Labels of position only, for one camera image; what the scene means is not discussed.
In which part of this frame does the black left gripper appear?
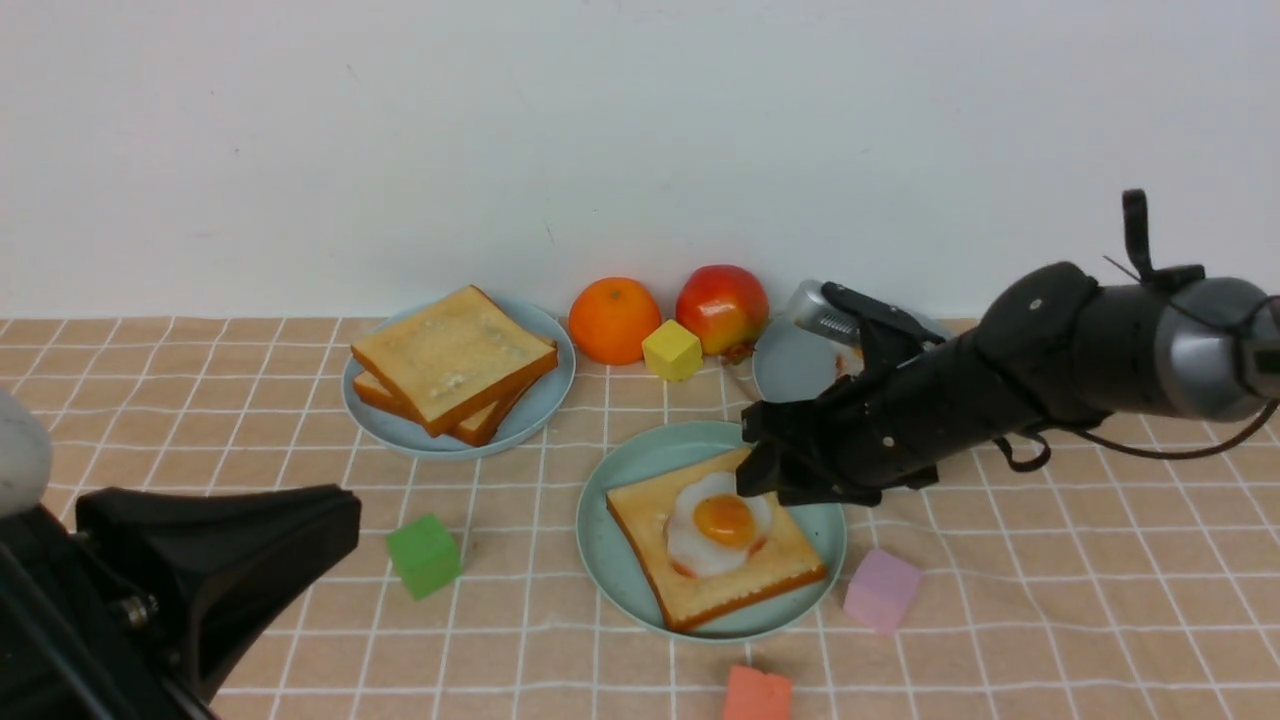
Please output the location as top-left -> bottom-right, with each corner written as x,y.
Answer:
76,486 -> 362,701

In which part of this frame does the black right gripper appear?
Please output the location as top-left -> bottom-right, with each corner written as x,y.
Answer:
740,338 -> 1011,506

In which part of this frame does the toast slice toy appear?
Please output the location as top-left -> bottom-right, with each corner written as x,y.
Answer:
605,447 -> 828,634
352,372 -> 538,447
351,284 -> 558,437

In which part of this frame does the fried egg toy front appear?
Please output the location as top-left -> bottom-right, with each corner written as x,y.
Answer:
666,471 -> 774,579

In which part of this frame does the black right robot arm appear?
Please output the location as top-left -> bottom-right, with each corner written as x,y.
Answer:
735,190 -> 1279,507

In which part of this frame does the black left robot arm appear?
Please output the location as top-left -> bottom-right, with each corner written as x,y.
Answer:
1,393 -> 362,719

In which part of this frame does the grey-blue egg plate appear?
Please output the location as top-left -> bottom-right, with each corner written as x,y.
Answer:
751,283 -> 955,402

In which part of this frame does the pink foam cube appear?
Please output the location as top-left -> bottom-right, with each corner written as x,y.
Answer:
842,548 -> 923,635

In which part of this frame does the red yellow apple toy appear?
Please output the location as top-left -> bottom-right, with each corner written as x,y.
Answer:
675,264 -> 771,365

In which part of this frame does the green foam cube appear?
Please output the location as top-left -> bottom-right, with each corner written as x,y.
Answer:
387,514 -> 463,601

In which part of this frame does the blue bread plate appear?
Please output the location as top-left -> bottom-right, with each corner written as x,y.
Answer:
342,295 -> 577,462

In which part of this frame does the yellow foam cube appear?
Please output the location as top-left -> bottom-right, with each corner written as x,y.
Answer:
643,319 -> 703,382

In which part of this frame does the checkered beige tablecloth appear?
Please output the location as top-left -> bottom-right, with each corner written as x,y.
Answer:
1,316 -> 1279,719

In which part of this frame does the orange fruit toy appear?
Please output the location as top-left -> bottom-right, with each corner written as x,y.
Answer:
568,277 -> 663,366

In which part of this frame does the orange foam cube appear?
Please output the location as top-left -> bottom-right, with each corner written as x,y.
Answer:
721,665 -> 794,720

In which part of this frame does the light green centre plate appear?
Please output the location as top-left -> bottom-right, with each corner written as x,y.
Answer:
577,421 -> 847,644

